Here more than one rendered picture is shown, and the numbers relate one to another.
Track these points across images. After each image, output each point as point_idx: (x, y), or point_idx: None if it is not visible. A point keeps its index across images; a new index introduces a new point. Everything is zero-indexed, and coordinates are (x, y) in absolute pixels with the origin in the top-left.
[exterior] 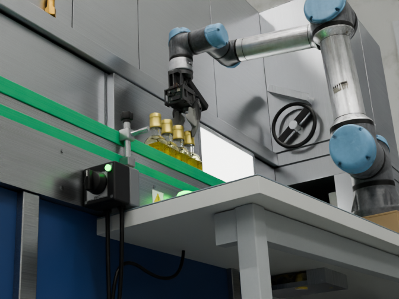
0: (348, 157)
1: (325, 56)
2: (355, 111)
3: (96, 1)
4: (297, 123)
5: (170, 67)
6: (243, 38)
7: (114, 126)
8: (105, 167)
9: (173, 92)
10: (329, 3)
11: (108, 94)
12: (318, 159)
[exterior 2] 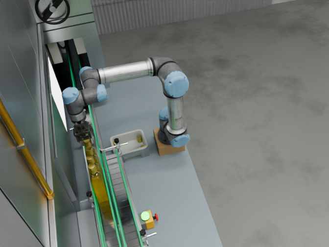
0: (179, 145)
1: (172, 106)
2: (182, 126)
3: (30, 127)
4: (55, 8)
5: (73, 119)
6: (104, 74)
7: (68, 181)
8: None
9: (82, 135)
10: (182, 88)
11: (56, 167)
12: (71, 27)
